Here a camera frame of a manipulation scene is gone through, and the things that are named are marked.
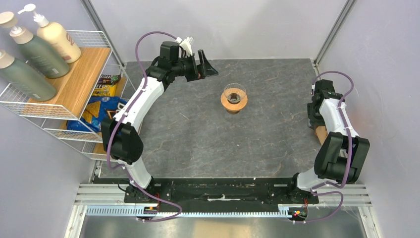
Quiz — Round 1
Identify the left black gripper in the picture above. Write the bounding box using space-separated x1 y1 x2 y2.
172 50 218 82

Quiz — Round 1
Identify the yellow candy bag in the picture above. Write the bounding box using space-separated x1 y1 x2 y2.
92 74 121 97

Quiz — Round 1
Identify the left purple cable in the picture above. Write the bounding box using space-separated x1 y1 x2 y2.
105 31 183 223

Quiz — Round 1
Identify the cream pump bottle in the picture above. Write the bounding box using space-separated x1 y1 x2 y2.
18 3 81 63

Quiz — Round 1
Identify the green pump bottle front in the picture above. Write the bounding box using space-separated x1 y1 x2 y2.
0 50 56 102

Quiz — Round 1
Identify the clear glass dripper cone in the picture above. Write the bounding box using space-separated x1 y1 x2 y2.
223 83 246 104

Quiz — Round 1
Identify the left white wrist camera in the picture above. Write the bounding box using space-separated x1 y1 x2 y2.
175 36 194 57

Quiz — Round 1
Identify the green pump bottle middle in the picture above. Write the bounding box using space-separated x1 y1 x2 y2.
0 11 70 79

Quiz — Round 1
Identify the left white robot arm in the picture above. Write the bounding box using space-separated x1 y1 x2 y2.
101 40 218 203

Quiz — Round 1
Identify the green pump bottle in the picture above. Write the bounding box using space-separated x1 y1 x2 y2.
0 50 56 102
0 11 70 79

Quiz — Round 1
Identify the wooden filter holder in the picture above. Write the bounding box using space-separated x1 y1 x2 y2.
315 126 328 145

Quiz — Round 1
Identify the white wire shelf rack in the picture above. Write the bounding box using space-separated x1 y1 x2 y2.
0 30 137 161

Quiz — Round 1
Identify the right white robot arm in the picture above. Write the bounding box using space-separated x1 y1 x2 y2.
286 79 370 203

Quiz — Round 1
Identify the purple cable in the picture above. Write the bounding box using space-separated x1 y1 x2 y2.
288 70 355 225
105 31 183 223

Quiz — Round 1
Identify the blue Doritos chip bag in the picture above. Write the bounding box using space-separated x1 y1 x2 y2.
66 96 127 132

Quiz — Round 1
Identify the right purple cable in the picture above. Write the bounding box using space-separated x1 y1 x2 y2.
288 70 355 225

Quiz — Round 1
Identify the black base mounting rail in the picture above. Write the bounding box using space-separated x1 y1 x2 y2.
92 174 353 221

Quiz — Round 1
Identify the wooden dripper stand ring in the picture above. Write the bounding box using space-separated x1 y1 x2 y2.
220 93 248 115

